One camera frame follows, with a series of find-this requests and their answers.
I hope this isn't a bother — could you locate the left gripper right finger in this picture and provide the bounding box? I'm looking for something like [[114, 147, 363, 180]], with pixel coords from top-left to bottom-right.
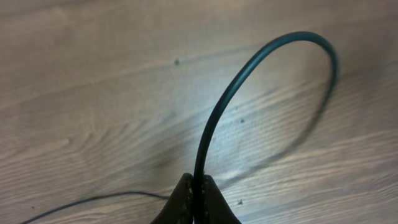
[[201, 175, 241, 224]]

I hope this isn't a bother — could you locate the thin black cable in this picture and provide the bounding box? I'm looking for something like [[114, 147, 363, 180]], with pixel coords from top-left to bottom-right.
[[18, 30, 340, 224]]

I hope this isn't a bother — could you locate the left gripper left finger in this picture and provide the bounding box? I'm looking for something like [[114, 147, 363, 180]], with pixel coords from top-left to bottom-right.
[[151, 173, 193, 224]]

